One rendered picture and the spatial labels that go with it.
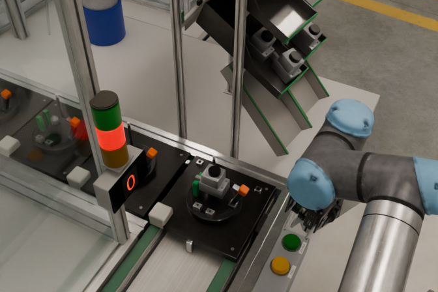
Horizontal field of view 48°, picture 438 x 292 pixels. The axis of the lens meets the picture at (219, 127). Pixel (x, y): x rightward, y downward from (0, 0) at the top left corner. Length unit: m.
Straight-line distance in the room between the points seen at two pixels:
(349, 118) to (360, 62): 2.63
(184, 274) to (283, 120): 0.49
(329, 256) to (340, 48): 2.35
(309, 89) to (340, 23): 2.30
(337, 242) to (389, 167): 0.67
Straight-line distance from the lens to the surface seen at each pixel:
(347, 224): 1.41
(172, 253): 1.25
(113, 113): 0.87
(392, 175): 0.71
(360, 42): 3.63
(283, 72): 1.23
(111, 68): 1.87
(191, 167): 1.34
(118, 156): 0.94
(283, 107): 1.40
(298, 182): 0.74
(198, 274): 1.22
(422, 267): 1.39
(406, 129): 3.02
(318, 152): 0.76
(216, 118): 1.63
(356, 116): 0.81
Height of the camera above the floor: 1.98
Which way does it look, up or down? 45 degrees down
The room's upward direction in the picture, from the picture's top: 1 degrees clockwise
